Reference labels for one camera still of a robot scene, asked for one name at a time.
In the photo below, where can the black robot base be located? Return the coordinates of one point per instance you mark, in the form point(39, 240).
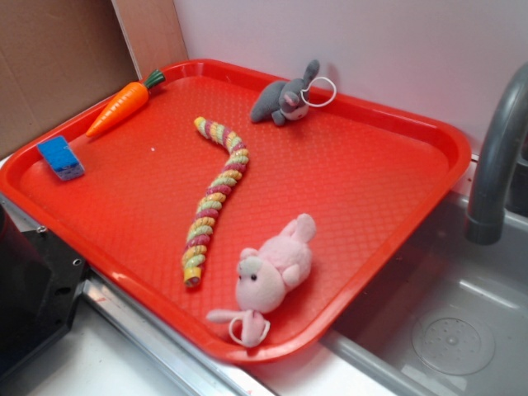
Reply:
point(41, 280)

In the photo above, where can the blue sponge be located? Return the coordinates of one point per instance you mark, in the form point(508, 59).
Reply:
point(61, 158)

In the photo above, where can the red plastic tray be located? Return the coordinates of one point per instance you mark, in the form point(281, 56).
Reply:
point(368, 175)

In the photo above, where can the pink plush bunny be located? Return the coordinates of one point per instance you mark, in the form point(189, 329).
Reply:
point(265, 277)

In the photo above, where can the grey plush bunny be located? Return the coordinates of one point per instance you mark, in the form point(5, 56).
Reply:
point(282, 101)

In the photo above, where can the orange toy carrot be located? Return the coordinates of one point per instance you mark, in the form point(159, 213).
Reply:
point(125, 103)

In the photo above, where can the grey toy sink basin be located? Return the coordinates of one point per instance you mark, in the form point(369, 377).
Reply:
point(444, 316)

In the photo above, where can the grey toy faucet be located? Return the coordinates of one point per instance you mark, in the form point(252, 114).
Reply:
point(500, 179)

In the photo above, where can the brown cardboard panel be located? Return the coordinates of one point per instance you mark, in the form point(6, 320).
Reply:
point(61, 57)

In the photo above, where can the multicolour twisted rope toy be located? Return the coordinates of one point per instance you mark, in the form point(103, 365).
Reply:
point(209, 206)

